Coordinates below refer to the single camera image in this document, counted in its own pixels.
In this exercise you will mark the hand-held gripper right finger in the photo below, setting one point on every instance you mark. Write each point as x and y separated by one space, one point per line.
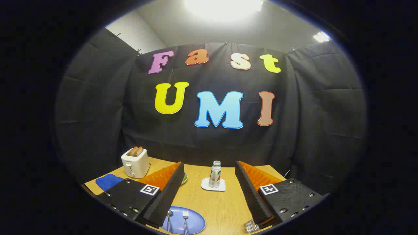
251 195

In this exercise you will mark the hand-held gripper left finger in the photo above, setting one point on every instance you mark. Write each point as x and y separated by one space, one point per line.
169 195

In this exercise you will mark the oval food plate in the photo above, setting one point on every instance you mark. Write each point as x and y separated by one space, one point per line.
184 178

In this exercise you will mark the white square coaster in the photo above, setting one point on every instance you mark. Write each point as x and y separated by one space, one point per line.
222 188

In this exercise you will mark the blue round plate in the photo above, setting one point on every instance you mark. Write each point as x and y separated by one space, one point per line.
196 222

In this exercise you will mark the white drink bottle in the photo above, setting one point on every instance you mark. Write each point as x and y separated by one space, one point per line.
215 176

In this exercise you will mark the white toaster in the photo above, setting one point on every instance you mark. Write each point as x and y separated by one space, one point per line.
135 164

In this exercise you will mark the toast slice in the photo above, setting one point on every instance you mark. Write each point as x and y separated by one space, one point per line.
133 151
139 150

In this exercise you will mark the blue towel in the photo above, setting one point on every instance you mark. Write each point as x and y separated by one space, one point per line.
107 181

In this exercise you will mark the small ceiling light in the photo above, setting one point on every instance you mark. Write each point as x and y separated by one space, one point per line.
321 36

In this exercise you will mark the large ceiling light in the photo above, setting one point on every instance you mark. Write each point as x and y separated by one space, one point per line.
225 8

